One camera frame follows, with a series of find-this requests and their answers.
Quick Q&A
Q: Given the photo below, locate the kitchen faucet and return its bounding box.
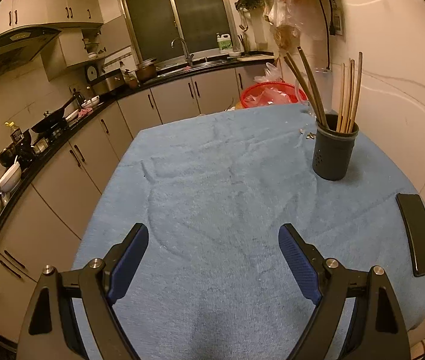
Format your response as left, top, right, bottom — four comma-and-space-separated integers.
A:
171, 37, 194, 67

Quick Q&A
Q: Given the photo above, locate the dark kitchen window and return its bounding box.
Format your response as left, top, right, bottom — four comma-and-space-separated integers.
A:
121, 0, 240, 65

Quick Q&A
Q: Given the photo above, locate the black smartphone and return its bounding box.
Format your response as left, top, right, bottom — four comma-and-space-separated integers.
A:
396, 193, 425, 277

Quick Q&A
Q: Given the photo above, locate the dark perforated utensil holder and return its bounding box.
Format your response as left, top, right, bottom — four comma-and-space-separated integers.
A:
313, 114, 359, 181

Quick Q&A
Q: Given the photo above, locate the light wooden chopstick in holder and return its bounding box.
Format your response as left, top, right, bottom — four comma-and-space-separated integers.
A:
336, 63, 346, 133
341, 58, 355, 133

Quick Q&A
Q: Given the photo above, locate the white bowl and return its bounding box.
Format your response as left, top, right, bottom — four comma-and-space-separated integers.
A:
0, 157, 22, 193

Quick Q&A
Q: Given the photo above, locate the blue towel table cloth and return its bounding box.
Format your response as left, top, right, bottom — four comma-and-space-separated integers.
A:
73, 104, 425, 359

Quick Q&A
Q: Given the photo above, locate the clear glass pitcher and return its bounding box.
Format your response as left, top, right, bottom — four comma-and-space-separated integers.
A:
295, 80, 316, 119

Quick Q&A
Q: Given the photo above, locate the black wok pan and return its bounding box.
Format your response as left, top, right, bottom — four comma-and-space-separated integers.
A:
31, 95, 76, 134

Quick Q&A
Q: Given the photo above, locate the dark wooden chopstick in holder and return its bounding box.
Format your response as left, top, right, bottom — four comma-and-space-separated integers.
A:
298, 47, 329, 128

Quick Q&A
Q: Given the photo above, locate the red plastic basket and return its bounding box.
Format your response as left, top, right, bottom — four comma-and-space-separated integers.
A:
240, 81, 299, 108

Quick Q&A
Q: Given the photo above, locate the stainless rice cooker box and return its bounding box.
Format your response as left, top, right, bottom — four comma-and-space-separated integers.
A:
89, 68, 125, 96

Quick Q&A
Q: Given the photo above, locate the metal cooking pot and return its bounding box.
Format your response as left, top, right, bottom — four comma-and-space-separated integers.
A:
135, 58, 158, 84

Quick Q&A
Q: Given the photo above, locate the range hood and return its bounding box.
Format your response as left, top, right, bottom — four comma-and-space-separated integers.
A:
0, 25, 61, 76

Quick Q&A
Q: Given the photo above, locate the green detergent bottle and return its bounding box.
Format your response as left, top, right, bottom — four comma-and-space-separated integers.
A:
217, 33, 234, 55

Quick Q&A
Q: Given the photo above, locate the black power cable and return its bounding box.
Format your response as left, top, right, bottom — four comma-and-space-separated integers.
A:
316, 0, 340, 73

